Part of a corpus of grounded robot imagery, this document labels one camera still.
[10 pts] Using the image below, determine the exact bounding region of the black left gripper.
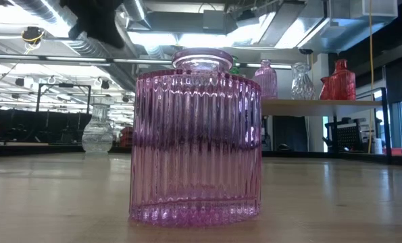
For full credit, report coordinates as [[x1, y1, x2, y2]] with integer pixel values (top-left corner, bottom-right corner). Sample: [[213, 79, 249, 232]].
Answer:
[[60, 0, 126, 49]]

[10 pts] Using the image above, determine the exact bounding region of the black aluminium table frame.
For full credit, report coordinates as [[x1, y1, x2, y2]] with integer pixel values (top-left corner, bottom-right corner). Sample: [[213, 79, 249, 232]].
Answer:
[[0, 143, 402, 167]]

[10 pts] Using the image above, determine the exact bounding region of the wooden shelf with black frame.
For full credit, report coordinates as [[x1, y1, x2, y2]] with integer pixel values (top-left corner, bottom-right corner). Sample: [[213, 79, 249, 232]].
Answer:
[[260, 86, 393, 165]]

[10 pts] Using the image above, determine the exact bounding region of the white paper roll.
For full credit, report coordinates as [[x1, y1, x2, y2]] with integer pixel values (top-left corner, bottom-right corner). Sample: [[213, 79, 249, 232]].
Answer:
[[372, 137, 384, 155]]

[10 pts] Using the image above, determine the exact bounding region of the large pink ribbed glass vase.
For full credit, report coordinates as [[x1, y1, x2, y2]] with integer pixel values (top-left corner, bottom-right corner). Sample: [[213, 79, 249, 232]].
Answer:
[[129, 47, 263, 227]]

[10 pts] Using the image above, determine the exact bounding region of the long ceiling light bar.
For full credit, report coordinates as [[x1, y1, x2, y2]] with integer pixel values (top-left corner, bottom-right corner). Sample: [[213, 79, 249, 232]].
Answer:
[[0, 55, 173, 67]]

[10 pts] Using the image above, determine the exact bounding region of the clear faceted glass vase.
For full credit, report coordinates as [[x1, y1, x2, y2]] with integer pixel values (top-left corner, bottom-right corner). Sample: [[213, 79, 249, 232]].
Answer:
[[290, 61, 318, 100]]

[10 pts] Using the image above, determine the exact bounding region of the clear bulbous textured vase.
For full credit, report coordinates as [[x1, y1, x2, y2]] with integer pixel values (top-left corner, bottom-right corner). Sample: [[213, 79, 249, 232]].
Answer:
[[81, 103, 115, 155]]

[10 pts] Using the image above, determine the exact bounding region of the dark grey cabinet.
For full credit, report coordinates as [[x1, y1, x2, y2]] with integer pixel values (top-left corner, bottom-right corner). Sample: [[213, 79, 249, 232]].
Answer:
[[272, 115, 309, 153]]

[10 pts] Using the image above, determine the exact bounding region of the dark workstation row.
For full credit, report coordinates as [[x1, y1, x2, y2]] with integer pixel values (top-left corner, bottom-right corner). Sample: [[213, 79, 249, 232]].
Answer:
[[0, 107, 93, 145]]

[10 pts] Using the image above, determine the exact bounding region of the black perforated cart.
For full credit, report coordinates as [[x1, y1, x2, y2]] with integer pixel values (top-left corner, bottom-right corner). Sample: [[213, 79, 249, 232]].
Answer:
[[324, 117, 369, 153]]

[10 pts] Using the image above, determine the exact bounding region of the small red flared vase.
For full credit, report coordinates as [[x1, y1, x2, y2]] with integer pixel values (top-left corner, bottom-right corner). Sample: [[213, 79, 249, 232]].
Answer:
[[319, 76, 333, 101]]

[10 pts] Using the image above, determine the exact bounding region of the small pink ribbed glass vase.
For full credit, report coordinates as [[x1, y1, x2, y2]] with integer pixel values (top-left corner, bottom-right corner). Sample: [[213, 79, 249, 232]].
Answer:
[[253, 59, 278, 100]]

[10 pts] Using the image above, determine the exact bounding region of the black roller blind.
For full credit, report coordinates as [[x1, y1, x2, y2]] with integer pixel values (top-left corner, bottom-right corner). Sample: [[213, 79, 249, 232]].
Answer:
[[384, 55, 402, 104]]

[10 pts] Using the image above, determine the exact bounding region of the black ceiling cable reel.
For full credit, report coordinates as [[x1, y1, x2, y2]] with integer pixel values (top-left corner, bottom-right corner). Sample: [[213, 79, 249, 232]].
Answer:
[[20, 26, 46, 47]]

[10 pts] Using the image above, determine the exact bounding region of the red glass bottle vase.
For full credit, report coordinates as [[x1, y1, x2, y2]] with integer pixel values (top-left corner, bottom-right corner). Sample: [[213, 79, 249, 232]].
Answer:
[[327, 59, 357, 101]]

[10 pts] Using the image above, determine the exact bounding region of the yellow extension cord with plug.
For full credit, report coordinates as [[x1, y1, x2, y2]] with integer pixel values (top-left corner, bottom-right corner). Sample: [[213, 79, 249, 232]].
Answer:
[[367, 0, 375, 155]]

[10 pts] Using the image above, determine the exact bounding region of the black gantry frame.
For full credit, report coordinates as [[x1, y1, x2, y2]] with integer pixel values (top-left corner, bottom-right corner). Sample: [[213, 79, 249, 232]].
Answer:
[[34, 82, 93, 114]]

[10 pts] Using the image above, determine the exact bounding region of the round silver ventilation duct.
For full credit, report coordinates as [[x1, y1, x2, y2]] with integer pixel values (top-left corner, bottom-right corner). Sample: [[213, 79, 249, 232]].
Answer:
[[14, 0, 137, 90]]

